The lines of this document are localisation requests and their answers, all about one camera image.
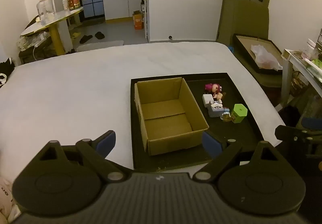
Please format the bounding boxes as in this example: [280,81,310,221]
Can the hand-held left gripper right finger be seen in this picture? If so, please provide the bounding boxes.
[192,131,287,183]

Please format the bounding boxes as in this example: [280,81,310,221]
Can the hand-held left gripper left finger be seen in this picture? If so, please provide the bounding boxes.
[31,130,126,184]

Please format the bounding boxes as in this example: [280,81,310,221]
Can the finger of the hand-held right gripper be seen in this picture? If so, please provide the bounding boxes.
[301,117,322,130]
[274,125,322,144]

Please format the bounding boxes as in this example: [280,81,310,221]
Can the black tray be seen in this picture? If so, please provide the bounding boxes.
[130,72,264,170]

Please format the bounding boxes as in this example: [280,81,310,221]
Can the white charger adapter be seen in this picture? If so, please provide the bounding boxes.
[202,93,214,108]

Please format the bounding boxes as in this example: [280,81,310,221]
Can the brown cardboard box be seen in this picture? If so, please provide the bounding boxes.
[134,77,210,156]

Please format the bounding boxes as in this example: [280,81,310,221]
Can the small amber bottle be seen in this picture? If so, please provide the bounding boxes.
[221,108,232,122]

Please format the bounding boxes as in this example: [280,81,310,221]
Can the grey block toy figure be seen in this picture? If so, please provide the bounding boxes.
[208,101,225,118]

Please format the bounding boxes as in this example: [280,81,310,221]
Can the green hexagonal container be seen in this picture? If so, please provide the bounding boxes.
[231,103,248,123]

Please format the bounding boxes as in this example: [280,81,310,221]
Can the pink hair doll figure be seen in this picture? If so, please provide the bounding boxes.
[205,83,220,94]

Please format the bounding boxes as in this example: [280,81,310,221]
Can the white shelf rack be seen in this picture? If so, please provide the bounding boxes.
[280,48,322,112]

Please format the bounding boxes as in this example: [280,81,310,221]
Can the white plastic bag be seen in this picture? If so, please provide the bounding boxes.
[251,44,283,72]

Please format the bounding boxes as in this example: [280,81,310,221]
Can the black flat box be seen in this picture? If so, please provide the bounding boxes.
[231,33,284,76]

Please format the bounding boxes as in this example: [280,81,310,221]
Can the grey floor mat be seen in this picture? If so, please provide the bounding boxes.
[76,40,125,53]

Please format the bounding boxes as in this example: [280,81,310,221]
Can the pale printed cloth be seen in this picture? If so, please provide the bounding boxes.
[0,175,14,222]

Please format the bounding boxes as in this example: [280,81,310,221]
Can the black bag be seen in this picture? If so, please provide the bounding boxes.
[0,57,16,86]

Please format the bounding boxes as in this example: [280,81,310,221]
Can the orange box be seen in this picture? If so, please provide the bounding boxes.
[132,11,144,30]

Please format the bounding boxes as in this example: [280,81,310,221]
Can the round table with yellow leg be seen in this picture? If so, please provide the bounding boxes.
[20,7,84,56]

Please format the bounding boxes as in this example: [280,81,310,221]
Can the white cabinet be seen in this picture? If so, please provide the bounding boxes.
[102,0,148,22]

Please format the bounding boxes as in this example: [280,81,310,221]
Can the clear water jug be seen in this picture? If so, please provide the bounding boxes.
[36,0,56,21]

